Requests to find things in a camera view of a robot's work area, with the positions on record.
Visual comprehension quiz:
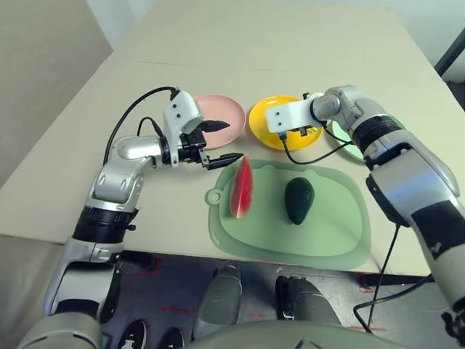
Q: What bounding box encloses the red watermelon slice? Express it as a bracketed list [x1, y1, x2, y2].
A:
[228, 154, 254, 220]

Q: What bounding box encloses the black right camera cable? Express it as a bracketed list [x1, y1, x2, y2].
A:
[279, 131, 435, 334]

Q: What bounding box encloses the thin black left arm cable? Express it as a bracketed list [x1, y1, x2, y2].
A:
[137, 116, 164, 139]

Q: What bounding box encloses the side table with black legs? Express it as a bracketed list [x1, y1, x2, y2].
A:
[434, 28, 465, 77]

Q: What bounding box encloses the grey robot torso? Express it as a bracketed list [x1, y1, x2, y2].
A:
[185, 319, 368, 349]

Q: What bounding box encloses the black metal table frame bar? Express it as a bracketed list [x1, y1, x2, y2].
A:
[116, 250, 155, 272]
[359, 272, 437, 292]

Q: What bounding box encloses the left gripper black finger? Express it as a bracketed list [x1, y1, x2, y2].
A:
[206, 152, 245, 171]
[201, 119, 231, 134]

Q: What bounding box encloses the thick black left camera cable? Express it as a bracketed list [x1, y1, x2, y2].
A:
[103, 86, 182, 164]

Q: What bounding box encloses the silver robot left leg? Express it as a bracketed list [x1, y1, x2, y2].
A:
[192, 263, 243, 337]

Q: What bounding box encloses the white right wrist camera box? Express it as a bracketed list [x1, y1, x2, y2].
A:
[266, 95, 317, 134]

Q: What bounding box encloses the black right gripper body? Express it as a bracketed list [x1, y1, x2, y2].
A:
[290, 123, 324, 138]

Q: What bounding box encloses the silver robot right leg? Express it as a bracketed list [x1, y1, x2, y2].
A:
[275, 275, 342, 326]

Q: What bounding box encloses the silver robot leg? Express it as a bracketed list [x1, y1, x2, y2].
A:
[192, 263, 243, 337]
[275, 275, 342, 326]

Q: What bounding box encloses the pink round plate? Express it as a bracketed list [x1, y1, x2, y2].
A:
[194, 94, 246, 150]

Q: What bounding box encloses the mint green round plate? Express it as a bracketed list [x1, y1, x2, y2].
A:
[331, 118, 366, 163]

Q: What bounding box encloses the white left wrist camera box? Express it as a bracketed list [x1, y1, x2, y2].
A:
[162, 89, 204, 168]

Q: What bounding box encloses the dark green avocado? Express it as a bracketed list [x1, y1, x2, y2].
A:
[284, 177, 316, 226]

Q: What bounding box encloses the black oval pad with logo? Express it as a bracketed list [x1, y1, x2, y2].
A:
[121, 319, 150, 349]
[159, 326, 185, 349]

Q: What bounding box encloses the green plastic cutting board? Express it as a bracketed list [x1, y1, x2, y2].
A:
[205, 159, 372, 270]

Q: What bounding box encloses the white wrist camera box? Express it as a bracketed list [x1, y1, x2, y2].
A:
[162, 89, 204, 168]
[266, 95, 317, 134]

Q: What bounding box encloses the yellow round plate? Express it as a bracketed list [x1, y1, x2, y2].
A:
[248, 95, 324, 152]

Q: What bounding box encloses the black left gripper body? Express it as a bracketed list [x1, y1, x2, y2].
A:
[177, 129, 214, 170]

